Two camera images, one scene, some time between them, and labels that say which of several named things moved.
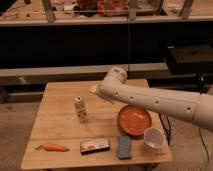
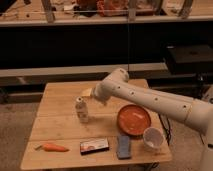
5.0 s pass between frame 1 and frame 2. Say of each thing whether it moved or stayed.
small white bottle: stayed
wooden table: stayed
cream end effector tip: moved
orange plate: stayed
